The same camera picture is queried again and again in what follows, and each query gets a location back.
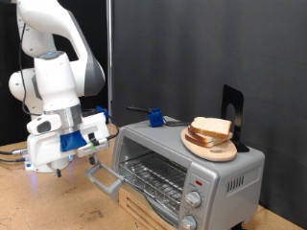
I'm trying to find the round wooden cutting board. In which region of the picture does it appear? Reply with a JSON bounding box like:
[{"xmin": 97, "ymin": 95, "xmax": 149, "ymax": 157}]
[{"xmin": 180, "ymin": 126, "xmax": 238, "ymax": 163}]

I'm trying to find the thick white bread slice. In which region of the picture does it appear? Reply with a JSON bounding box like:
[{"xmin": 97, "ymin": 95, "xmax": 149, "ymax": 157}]
[{"xmin": 189, "ymin": 116, "xmax": 233, "ymax": 140}]

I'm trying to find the glass oven door with handle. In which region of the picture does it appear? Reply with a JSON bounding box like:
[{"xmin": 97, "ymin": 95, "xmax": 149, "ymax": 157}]
[{"xmin": 83, "ymin": 159, "xmax": 180, "ymax": 229}]

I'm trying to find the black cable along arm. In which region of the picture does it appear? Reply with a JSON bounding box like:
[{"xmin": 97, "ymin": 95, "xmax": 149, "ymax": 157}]
[{"xmin": 18, "ymin": 22, "xmax": 120, "ymax": 142}]

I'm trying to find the silver oven knob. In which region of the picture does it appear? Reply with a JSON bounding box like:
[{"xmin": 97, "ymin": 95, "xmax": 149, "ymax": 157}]
[
  {"xmin": 184, "ymin": 190, "xmax": 203, "ymax": 209},
  {"xmin": 179, "ymin": 214, "xmax": 199, "ymax": 230}
]

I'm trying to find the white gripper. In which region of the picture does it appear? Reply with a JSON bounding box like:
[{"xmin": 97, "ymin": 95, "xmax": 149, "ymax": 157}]
[{"xmin": 26, "ymin": 111, "xmax": 110, "ymax": 178}]

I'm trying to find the blue cable clip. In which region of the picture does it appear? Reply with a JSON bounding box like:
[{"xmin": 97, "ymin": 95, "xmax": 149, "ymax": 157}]
[{"xmin": 95, "ymin": 105, "xmax": 109, "ymax": 120}]

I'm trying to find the base cable with silver plug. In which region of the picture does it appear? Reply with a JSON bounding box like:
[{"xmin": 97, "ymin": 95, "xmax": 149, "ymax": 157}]
[{"xmin": 0, "ymin": 148, "xmax": 30, "ymax": 157}]

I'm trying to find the vertical metal pole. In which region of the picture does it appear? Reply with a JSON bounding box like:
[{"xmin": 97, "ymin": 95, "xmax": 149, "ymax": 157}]
[{"xmin": 106, "ymin": 0, "xmax": 113, "ymax": 125}]

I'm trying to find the thin black base cable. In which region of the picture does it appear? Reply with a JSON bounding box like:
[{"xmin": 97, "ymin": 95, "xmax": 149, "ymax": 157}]
[{"xmin": 0, "ymin": 157, "xmax": 27, "ymax": 164}]

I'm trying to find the wire oven rack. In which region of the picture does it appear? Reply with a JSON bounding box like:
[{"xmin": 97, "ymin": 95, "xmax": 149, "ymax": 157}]
[{"xmin": 118, "ymin": 152, "xmax": 188, "ymax": 215}]

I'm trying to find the blue printed camera mount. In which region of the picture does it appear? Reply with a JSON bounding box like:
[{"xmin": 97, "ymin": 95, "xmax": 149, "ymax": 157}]
[{"xmin": 59, "ymin": 129, "xmax": 88, "ymax": 152}]

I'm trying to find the silver toaster oven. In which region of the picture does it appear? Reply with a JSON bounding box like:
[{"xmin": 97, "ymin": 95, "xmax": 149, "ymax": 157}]
[{"xmin": 111, "ymin": 115, "xmax": 266, "ymax": 230}]

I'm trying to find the black metal bookend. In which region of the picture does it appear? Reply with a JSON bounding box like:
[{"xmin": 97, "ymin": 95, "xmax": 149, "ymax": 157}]
[{"xmin": 220, "ymin": 83, "xmax": 250, "ymax": 153}]

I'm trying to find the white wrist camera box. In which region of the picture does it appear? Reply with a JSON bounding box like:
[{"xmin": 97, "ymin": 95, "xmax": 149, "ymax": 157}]
[{"xmin": 26, "ymin": 114, "xmax": 62, "ymax": 136}]

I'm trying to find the metal spatula with blue block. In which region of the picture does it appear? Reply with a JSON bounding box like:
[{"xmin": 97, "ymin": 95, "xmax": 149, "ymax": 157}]
[{"xmin": 127, "ymin": 104, "xmax": 190, "ymax": 128}]

